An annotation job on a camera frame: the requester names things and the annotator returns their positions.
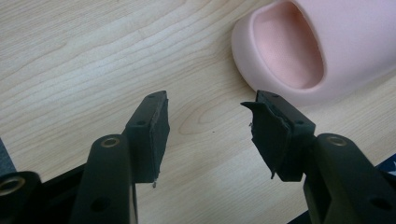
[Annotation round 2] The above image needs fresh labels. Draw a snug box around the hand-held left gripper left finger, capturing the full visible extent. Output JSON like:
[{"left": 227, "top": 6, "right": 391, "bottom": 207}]
[{"left": 122, "top": 91, "right": 171, "bottom": 188}]

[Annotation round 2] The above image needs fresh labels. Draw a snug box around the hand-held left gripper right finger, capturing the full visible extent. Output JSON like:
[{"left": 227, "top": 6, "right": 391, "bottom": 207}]
[{"left": 240, "top": 90, "right": 318, "bottom": 183}]

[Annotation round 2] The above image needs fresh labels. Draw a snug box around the pink slipper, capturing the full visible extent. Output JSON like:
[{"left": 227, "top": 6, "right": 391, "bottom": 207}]
[{"left": 231, "top": 0, "right": 396, "bottom": 106}]

